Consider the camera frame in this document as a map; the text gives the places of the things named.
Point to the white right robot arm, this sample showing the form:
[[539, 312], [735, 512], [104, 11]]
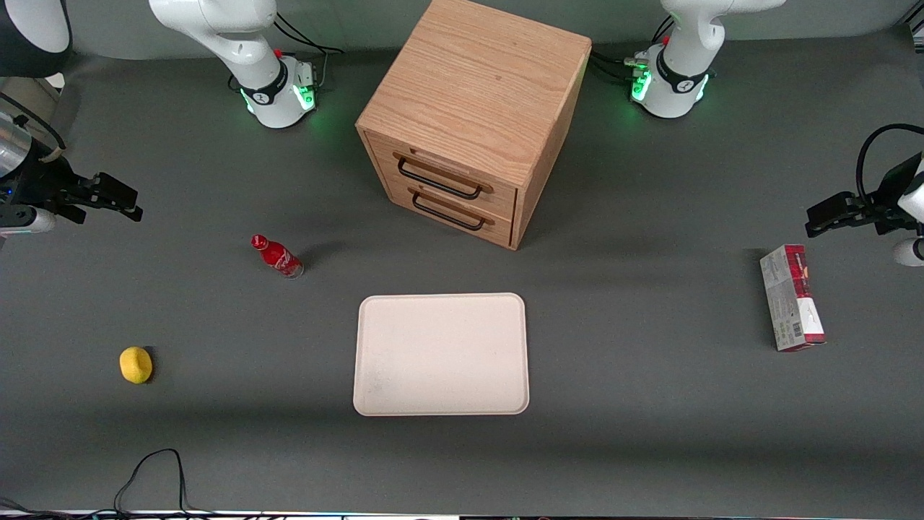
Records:
[[242, 43]]

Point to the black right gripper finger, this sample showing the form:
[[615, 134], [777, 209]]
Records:
[[108, 209], [114, 191]]

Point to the beige object beside table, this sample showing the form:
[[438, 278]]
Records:
[[29, 97]]

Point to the wooden drawer with deep front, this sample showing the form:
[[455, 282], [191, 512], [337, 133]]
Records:
[[502, 227]]

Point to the yellow lemon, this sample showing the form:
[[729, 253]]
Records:
[[135, 365]]

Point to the wooden drawer cabinet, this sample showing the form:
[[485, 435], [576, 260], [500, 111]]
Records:
[[476, 79]]

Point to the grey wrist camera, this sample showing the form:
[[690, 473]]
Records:
[[22, 219], [908, 253]]

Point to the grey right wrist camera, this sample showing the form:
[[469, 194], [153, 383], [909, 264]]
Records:
[[22, 219]]

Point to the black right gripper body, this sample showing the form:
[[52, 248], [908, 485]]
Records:
[[45, 184]]

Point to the red cola bottle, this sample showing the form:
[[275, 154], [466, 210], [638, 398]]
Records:
[[278, 256]]

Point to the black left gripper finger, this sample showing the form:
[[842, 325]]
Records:
[[837, 206], [841, 224]]

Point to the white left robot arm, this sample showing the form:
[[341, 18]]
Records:
[[682, 65]]

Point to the wooden drawer with shallow front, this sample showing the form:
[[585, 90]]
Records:
[[498, 193]]

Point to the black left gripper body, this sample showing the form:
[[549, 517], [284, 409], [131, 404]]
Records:
[[887, 193]]

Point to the beige plastic tray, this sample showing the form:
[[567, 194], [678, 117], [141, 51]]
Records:
[[440, 354]]

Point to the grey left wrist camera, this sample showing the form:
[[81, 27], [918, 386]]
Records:
[[908, 253]]

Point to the grey and red carton box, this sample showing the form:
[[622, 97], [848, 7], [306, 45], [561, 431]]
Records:
[[790, 300]]

